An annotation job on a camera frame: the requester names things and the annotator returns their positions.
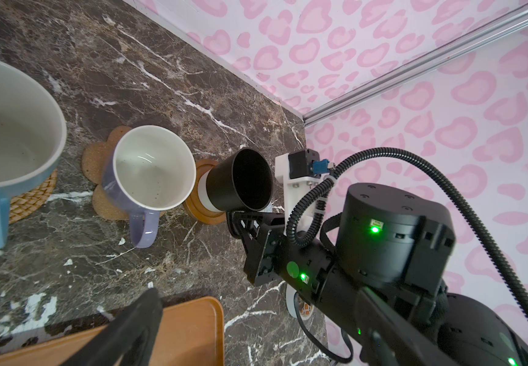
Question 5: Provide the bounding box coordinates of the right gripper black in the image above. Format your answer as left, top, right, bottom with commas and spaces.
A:
226, 210, 334, 302

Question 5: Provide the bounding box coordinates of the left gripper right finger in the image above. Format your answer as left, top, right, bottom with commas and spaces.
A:
355, 288, 456, 365

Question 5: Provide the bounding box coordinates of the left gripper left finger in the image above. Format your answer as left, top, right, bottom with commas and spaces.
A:
64, 288, 163, 365

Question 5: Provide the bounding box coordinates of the black mug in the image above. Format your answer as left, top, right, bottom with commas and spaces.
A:
197, 148, 273, 212

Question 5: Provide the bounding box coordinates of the brown wooden round coaster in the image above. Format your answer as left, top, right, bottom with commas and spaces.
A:
183, 159, 226, 225

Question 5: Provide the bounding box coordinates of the white mug purple handle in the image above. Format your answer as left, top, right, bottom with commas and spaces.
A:
101, 125, 196, 249

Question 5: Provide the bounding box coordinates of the cork paw-shaped coaster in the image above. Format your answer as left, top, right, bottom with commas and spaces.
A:
81, 126, 131, 221

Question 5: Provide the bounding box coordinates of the rattan woven round coaster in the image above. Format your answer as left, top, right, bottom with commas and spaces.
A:
9, 169, 58, 224

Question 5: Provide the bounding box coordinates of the light blue mug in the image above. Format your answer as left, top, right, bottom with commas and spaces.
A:
0, 61, 67, 249

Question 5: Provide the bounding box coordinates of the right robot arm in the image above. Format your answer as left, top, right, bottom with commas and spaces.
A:
227, 183, 528, 365

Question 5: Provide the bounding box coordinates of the orange rectangular tray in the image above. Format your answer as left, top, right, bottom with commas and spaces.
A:
0, 290, 224, 365

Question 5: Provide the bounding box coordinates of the masking tape roll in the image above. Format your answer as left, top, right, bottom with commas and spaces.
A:
285, 285, 314, 320

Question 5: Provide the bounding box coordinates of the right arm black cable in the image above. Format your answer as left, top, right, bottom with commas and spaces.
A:
285, 147, 528, 362

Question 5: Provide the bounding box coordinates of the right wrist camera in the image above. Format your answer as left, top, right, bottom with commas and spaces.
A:
275, 149, 335, 247

